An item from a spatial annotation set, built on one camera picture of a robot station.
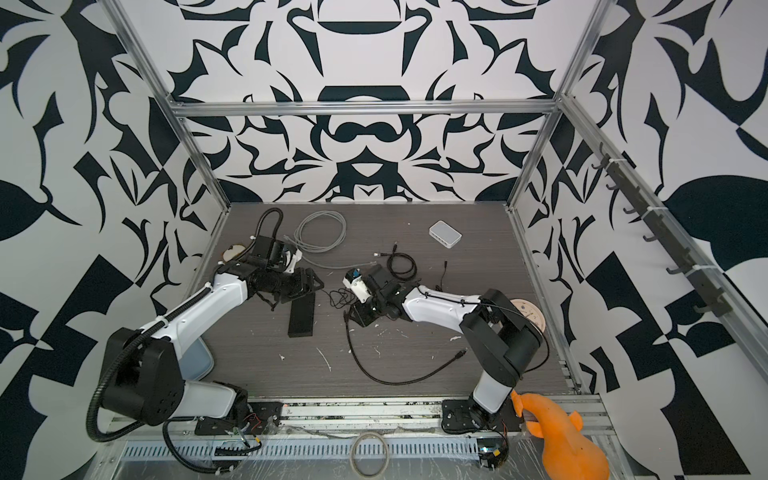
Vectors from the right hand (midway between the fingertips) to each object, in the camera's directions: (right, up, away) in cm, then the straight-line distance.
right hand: (352, 312), depth 86 cm
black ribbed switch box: (-16, -3, +5) cm, 17 cm away
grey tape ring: (+2, -28, -17) cm, 33 cm away
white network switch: (+31, +22, +23) cm, 45 cm away
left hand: (-10, +9, -1) cm, 13 cm away
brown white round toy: (-42, +16, +16) cm, 48 cm away
